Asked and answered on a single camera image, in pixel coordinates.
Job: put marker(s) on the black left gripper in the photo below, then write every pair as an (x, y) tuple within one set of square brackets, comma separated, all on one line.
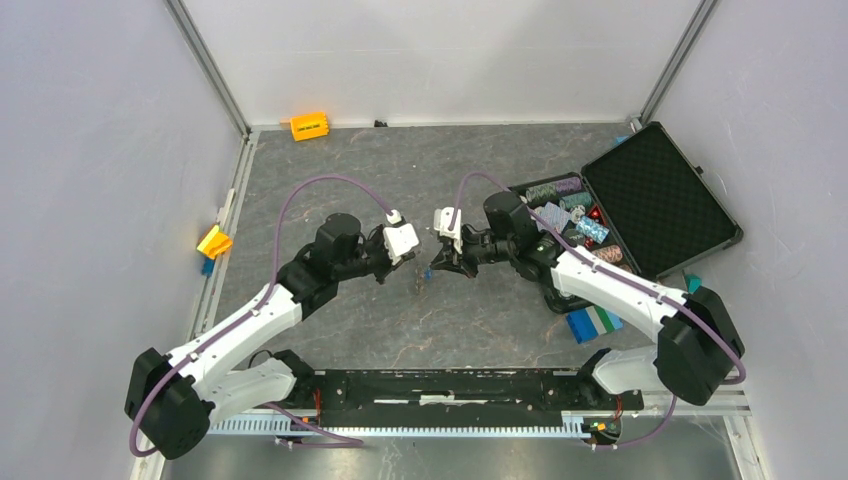
[(388, 266)]

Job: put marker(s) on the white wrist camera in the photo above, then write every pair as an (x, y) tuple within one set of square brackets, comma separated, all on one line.
[(400, 238), (447, 227)]

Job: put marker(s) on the orange yellow plastic block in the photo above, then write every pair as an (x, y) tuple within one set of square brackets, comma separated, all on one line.
[(309, 126)]

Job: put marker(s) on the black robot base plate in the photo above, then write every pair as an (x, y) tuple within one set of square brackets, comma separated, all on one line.
[(421, 398)]

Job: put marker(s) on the blue green toy bricks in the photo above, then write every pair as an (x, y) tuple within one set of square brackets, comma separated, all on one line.
[(591, 322)]

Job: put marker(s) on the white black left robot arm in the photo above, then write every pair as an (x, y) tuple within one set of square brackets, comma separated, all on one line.
[(174, 398)]

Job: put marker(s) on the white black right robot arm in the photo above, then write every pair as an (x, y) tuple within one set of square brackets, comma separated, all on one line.
[(695, 346)]

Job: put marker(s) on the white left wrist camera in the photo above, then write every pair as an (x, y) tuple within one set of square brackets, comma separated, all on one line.
[(400, 238)]

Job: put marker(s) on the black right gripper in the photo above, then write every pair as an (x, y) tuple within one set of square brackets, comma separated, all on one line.
[(449, 259)]

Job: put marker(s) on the black poker chip case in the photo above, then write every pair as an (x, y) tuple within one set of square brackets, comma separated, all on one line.
[(641, 206)]

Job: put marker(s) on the white toothed cable duct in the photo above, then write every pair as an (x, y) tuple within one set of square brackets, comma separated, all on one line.
[(270, 423)]

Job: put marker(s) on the yellow orange toy block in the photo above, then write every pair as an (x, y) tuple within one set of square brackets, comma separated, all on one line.
[(214, 243)]

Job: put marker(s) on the teal small cube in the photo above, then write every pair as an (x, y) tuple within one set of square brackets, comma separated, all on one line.
[(693, 282)]

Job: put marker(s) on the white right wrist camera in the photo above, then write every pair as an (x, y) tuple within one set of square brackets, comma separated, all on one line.
[(447, 227)]

